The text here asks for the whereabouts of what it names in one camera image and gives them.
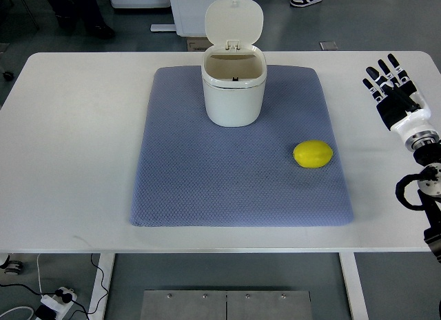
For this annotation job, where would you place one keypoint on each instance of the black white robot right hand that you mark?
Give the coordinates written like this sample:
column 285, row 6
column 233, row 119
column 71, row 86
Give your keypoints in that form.
column 396, row 95

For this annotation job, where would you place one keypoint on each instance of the yellow lemon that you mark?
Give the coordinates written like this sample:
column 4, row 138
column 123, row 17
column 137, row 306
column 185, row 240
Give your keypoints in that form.
column 312, row 154

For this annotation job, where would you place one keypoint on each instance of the black silver robot right arm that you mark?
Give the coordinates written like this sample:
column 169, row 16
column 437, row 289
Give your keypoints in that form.
column 421, row 138

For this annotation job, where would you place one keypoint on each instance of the white trash bin open lid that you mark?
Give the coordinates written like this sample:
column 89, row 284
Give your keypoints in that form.
column 234, row 70

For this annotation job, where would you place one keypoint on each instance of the grey floor socket cover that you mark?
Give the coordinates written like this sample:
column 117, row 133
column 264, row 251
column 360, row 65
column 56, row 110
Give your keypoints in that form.
column 328, row 46

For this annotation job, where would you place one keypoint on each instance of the blue quilted mat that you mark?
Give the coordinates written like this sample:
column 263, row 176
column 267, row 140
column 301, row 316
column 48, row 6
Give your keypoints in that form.
column 192, row 172

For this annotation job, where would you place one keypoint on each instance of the white right table leg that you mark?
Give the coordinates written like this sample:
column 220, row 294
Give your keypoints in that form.
column 353, row 286

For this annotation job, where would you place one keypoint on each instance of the white table leg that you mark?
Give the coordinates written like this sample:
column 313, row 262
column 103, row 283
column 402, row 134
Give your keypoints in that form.
column 104, row 266
column 353, row 286

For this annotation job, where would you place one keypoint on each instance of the cardboard box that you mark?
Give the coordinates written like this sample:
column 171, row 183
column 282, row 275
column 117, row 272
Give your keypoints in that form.
column 197, row 44

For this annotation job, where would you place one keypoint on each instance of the metal floor plate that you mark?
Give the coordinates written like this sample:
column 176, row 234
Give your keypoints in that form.
column 226, row 304

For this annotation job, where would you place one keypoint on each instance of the white left table leg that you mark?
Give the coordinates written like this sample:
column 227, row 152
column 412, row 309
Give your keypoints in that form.
column 104, row 266

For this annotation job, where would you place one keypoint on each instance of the person legs dark trousers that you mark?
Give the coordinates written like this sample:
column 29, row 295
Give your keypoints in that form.
column 67, row 13

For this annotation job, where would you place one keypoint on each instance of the white power strip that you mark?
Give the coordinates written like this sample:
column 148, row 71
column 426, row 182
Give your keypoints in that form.
column 60, row 302

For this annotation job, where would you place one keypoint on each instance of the black caster wheel left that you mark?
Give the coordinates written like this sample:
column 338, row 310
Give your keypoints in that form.
column 8, row 76

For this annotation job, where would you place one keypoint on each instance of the caster wheel lower left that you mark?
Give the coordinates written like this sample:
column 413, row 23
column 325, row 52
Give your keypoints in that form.
column 10, row 266

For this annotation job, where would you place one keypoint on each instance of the white cabinet pedestal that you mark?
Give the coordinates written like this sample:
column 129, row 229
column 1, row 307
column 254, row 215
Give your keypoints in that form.
column 188, row 18

